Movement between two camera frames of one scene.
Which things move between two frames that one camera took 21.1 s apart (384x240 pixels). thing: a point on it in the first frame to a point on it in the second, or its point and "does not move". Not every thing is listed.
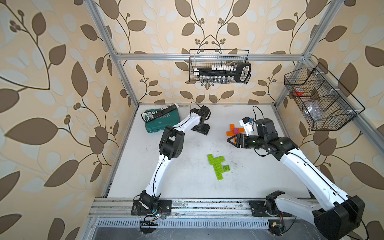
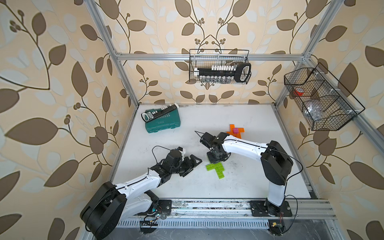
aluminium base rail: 117,213 does not move
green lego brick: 218,168 does not move
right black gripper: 243,143 to 213,161
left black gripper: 205,131 to 189,167
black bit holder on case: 148,115 does not move
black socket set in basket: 221,74 does not move
